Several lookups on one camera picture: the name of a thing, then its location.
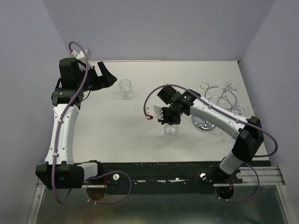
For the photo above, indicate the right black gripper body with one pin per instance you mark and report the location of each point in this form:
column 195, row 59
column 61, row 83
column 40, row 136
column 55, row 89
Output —
column 170, row 115

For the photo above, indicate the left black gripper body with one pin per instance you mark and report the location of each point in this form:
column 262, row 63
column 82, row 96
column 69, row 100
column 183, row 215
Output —
column 93, row 81

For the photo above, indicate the ribbed wine glass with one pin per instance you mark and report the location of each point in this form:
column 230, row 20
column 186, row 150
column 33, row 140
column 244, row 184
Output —
column 171, row 130

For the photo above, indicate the short clear wine glass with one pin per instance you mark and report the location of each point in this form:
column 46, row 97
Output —
column 125, row 88

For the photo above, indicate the tall wine glass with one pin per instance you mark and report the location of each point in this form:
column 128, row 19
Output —
column 228, row 98

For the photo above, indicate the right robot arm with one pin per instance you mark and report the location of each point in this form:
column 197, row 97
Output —
column 246, row 132

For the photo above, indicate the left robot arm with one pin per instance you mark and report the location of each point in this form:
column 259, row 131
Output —
column 59, row 170

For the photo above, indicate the right wine glass on rack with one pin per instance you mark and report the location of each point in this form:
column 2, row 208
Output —
column 240, row 109

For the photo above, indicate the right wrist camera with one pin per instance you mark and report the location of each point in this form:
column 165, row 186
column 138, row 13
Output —
column 154, row 112

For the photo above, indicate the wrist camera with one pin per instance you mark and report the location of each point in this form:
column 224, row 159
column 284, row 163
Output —
column 80, row 56
column 154, row 112

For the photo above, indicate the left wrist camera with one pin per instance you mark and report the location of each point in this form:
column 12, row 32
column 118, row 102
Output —
column 80, row 56

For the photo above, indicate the black mounting base plate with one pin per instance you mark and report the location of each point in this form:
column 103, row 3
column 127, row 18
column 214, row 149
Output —
column 153, row 189

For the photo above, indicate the aluminium rail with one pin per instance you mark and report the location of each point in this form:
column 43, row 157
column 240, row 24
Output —
column 243, row 176

